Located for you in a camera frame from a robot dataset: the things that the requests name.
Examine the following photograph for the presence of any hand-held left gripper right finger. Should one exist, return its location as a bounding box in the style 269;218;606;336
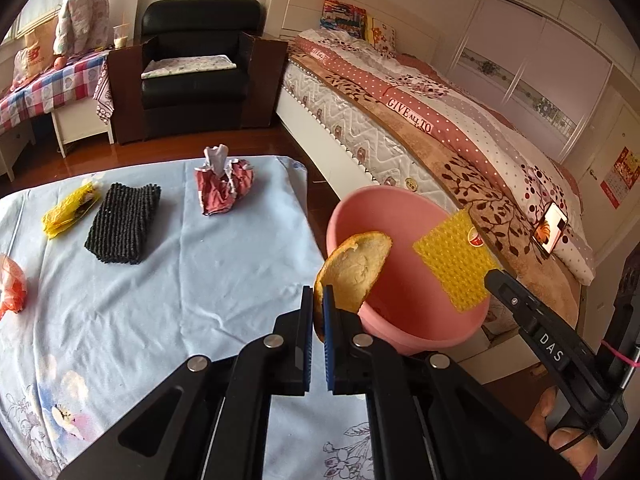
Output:
322;285;583;480

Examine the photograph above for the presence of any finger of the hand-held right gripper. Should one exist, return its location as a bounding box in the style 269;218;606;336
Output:
482;268;608;401

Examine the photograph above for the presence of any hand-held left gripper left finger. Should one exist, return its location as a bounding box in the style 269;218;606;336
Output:
57;285;316;480

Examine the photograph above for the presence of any dried pomelo peel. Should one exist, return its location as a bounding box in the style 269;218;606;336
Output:
314;231;393;341

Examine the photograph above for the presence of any pink plastic basin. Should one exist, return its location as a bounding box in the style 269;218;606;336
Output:
326;186;493;356

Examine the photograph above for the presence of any yellow foam net with sticker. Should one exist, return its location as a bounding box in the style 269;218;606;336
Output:
412;208;501;313

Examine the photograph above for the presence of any yellow foam net dark print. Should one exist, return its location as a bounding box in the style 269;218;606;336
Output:
41;182;103;238

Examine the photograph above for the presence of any person's right hand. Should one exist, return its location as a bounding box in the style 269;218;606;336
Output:
525;387;601;478

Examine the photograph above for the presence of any smartphone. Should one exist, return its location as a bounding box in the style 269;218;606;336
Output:
532;202;570;256

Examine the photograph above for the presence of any light blue floral tablecloth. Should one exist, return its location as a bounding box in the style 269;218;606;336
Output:
0;155;381;480

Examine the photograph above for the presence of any red white crumpled tissue pack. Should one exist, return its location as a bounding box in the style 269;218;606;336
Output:
194;145;257;217

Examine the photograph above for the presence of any brown leaf-print blanket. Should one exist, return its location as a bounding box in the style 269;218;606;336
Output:
287;42;583;336

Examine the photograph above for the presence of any black foam net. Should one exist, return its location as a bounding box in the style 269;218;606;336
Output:
84;182;162;265

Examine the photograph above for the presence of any white quilted mattress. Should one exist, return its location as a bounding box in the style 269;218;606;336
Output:
282;60;451;211

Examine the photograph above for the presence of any white door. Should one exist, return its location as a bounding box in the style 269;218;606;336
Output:
565;85;640;261

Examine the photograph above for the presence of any pink white polka-dot quilt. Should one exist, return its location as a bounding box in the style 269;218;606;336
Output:
295;27;596;283

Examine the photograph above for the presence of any white sliding-door wardrobe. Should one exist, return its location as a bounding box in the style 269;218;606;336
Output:
442;0;640;171

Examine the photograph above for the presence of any orange white plastic bag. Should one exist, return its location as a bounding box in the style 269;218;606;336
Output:
0;255;28;318

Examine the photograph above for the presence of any floral seat cushion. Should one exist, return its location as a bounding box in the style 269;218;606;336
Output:
141;54;237;80

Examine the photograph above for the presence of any white cabinet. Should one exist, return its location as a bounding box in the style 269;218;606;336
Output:
0;105;113;181

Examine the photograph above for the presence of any yellow flower pillow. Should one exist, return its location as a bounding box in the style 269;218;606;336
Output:
367;17;398;53

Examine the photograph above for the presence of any red patterned cloth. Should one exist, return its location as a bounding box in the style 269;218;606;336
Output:
93;62;117;125

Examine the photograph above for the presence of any colourful printed pillow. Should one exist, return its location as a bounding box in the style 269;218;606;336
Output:
320;0;368;41

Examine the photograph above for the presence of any bed with patterned quilt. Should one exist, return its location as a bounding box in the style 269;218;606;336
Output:
265;0;598;361

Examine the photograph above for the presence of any black leather armchair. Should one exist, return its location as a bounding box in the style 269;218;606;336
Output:
107;0;288;143

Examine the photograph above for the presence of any checkered tablecloth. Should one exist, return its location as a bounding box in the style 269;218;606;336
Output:
0;49;111;136

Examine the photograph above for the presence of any brown paper bag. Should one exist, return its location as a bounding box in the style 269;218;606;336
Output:
22;27;58;78

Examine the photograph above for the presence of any white plastic shopping bag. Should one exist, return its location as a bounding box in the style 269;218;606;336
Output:
12;47;31;86

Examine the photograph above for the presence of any floral padded coat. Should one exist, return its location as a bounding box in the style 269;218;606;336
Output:
52;0;111;56

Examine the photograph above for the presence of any blue roller blind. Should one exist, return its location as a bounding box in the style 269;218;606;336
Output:
10;0;76;41

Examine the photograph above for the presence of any pink cord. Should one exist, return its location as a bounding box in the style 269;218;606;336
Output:
601;340;640;368

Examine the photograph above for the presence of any red wall calendar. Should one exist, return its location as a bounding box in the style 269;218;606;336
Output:
600;147;636;208

